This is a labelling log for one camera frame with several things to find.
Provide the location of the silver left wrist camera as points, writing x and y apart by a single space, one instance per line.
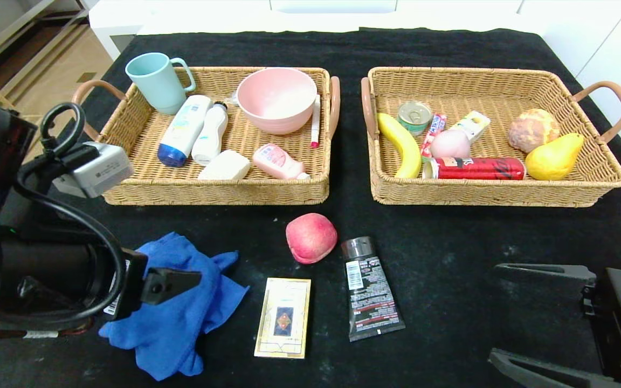
95 170

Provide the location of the black table cloth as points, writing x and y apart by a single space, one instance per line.
351 161

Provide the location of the yellow banana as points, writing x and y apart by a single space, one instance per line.
402 143

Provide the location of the green tin can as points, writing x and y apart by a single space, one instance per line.
414 116

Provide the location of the small white bottle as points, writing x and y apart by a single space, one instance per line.
209 137

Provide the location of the light wooden rack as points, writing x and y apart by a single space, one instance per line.
29 116

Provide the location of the wicker basket with food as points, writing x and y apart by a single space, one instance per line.
504 91

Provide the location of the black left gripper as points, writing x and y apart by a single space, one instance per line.
129 284

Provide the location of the pink bowl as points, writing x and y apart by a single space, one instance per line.
275 102

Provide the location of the pale pink soft ball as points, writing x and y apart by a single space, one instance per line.
449 144

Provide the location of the yellow pear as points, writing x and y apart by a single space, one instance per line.
553 159

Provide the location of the small cream snack box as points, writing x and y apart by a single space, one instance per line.
472 125

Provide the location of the red chips can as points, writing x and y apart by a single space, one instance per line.
477 168

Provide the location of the grey low shelf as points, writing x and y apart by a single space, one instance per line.
3 21

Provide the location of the pink lotion tube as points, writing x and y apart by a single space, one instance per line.
275 160

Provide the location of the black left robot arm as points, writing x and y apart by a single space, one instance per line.
30 264

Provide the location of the black cosmetic tube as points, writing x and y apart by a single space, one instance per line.
370 291

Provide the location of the brown cream puff bread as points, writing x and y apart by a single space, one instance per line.
534 129

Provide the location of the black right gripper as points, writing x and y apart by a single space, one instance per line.
616 318

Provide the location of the red candy stick pack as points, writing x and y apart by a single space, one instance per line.
433 134

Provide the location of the white pen pink tip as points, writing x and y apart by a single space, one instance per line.
315 124

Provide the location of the white soap bar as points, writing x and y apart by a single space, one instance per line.
227 166

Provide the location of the large white bottle blue cap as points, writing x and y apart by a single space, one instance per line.
184 129

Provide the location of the cream card box blue diamond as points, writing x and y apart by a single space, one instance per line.
283 318

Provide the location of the red peach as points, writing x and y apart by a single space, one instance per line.
310 237

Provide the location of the teal mug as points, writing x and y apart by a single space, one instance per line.
154 86

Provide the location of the blue microfibre cloth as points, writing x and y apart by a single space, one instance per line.
181 328

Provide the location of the wicker basket with household items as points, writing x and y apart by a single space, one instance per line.
246 188

